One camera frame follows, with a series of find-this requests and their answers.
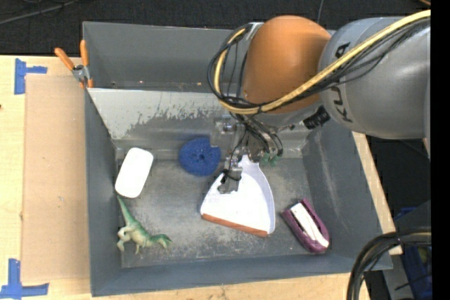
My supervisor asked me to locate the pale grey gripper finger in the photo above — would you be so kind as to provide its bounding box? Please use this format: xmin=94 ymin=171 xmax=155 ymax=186
xmin=217 ymin=172 xmax=230 ymax=195
xmin=229 ymin=171 xmax=242 ymax=195

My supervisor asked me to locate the white dustpan with orange edge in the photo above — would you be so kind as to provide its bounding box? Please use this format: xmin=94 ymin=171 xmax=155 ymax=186
xmin=199 ymin=154 xmax=276 ymax=239

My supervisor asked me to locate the blue round scrubber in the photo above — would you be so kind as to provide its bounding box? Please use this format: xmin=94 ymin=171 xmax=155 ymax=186
xmin=177 ymin=136 xmax=223 ymax=177

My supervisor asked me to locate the grey metal bin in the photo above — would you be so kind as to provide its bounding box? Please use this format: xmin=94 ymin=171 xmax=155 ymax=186
xmin=81 ymin=20 xmax=394 ymax=298

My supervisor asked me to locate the white computer mouse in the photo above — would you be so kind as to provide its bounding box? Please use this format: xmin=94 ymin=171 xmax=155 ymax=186
xmin=114 ymin=147 xmax=155 ymax=199

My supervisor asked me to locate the green toy dinosaur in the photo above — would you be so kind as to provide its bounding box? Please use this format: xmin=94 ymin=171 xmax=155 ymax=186
xmin=116 ymin=195 xmax=173 ymax=255

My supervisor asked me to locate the brown cardboard board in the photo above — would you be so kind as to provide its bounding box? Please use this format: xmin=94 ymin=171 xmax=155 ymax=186
xmin=20 ymin=74 xmax=93 ymax=287

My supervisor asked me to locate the black cylinder on white bracket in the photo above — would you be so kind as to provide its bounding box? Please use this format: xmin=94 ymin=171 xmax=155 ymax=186
xmin=288 ymin=105 xmax=333 ymax=131

